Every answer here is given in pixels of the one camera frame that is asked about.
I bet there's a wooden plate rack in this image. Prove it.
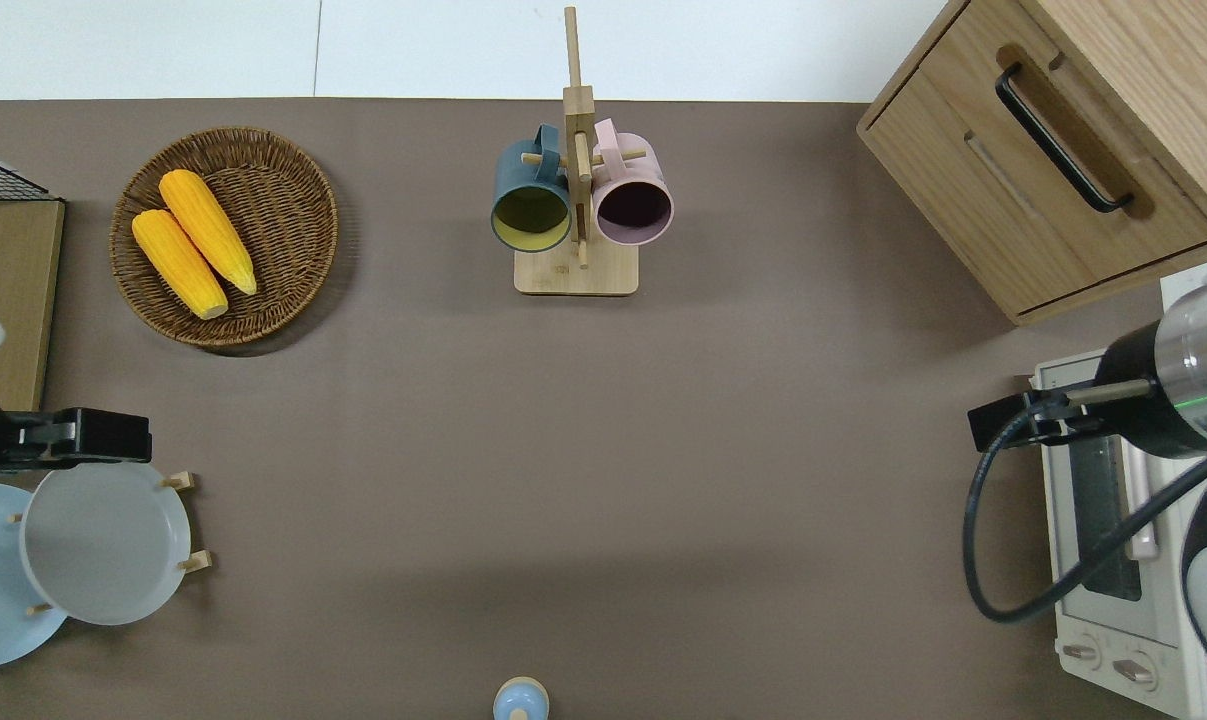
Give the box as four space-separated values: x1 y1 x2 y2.
8 470 214 616

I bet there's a wooden mug tree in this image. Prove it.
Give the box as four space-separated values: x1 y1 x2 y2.
514 6 640 297

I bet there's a small blue bell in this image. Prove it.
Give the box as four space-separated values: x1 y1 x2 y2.
493 677 550 720

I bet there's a brown wicker basket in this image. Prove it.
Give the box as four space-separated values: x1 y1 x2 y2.
109 126 340 348

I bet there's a gray plate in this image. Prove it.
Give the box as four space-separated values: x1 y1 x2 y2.
19 462 193 627

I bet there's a pink mug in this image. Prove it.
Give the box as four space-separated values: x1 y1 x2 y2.
591 118 675 247

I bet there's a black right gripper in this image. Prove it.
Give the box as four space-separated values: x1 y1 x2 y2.
968 325 1179 459

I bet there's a wooden shelf with wire grid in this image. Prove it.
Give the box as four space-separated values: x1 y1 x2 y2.
0 147 67 413

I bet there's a brown table mat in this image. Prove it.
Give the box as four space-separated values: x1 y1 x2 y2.
0 97 1207 720

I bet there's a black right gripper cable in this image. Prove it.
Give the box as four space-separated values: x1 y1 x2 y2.
963 378 1207 623

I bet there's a white toaster oven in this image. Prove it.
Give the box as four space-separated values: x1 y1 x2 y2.
1029 255 1207 720

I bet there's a dark blue mug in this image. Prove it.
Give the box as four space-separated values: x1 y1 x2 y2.
490 124 573 253

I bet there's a yellow corn cob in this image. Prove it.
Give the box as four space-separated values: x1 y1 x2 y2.
158 169 259 296
131 208 230 321

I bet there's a wooden cabinet with black handle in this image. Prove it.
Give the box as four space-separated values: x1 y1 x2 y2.
856 0 1207 327

